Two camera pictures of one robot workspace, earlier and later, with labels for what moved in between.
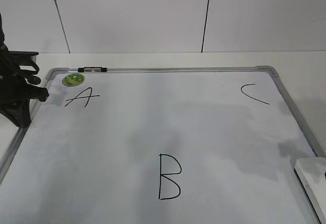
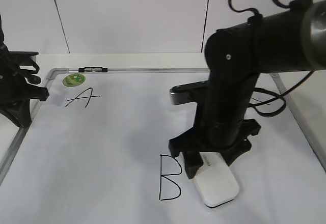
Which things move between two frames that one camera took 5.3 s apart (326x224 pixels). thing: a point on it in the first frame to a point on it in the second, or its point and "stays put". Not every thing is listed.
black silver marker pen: x=92 y=69 stays put
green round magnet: x=73 y=79 stays put
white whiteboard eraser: x=314 y=169 to x=216 y=182
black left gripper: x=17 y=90 stays put
